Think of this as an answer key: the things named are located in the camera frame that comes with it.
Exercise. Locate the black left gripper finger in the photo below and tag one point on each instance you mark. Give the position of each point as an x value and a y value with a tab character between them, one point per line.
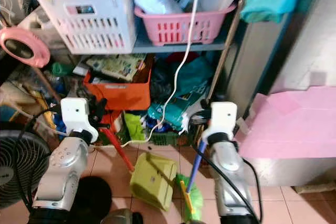
104	123

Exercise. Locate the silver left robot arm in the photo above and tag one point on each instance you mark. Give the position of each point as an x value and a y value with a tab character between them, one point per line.
60	174

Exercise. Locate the grey floor fan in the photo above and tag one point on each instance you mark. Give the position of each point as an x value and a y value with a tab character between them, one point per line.
21	166

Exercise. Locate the orange plastic box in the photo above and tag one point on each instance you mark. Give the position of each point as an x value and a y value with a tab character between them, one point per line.
126	97

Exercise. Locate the teal plastic bag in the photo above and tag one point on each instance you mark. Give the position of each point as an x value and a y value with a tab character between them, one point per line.
197	77

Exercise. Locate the green plastic crate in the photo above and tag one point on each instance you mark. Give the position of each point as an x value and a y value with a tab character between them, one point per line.
163	139

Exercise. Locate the printed paper packet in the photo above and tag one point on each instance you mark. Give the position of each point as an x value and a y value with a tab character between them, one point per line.
116	65

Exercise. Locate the white plastic basket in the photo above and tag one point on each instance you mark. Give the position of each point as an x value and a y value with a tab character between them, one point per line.
94	29

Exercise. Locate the pink foam board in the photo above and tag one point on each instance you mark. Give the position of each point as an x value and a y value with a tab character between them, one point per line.
289	124

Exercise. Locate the pink plastic basket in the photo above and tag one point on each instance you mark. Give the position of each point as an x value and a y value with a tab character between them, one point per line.
176	27

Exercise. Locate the grey left robot leg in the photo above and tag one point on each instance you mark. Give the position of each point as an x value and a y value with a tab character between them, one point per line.
122	216

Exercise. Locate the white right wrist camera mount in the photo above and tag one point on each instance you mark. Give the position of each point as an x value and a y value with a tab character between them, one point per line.
221	118

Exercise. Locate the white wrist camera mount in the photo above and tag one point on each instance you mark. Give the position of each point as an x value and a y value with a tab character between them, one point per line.
74	115
221	118

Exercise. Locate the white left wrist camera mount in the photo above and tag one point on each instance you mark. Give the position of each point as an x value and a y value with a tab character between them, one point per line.
74	115

